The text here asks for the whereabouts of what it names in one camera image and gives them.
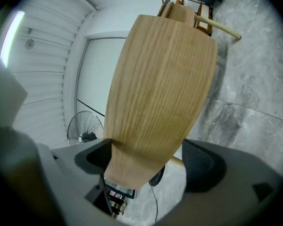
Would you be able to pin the wooden coffee table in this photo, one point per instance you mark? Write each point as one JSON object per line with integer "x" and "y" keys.
{"x": 218, "y": 25}

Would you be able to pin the white door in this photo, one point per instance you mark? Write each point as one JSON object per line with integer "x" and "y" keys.
{"x": 99, "y": 74}

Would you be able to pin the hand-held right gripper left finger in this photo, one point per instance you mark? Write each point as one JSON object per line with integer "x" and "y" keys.
{"x": 89, "y": 158}

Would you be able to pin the black round base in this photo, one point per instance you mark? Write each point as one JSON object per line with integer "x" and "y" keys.
{"x": 158, "y": 176}

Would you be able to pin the black floor fan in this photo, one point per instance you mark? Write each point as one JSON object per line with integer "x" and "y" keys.
{"x": 85, "y": 131}

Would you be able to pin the black framed glass shelf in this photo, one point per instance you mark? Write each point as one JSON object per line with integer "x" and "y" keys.
{"x": 120, "y": 198}

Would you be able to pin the long ceiling light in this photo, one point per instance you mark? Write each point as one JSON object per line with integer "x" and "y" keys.
{"x": 10, "y": 39}

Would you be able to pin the wooden coffee table drawer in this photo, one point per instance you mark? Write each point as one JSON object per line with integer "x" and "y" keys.
{"x": 160, "y": 98}

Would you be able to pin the round ceiling fixture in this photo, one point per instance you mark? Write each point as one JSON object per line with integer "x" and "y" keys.
{"x": 29, "y": 44}

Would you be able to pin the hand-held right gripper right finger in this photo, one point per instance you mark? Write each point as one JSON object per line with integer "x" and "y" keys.
{"x": 202, "y": 166}

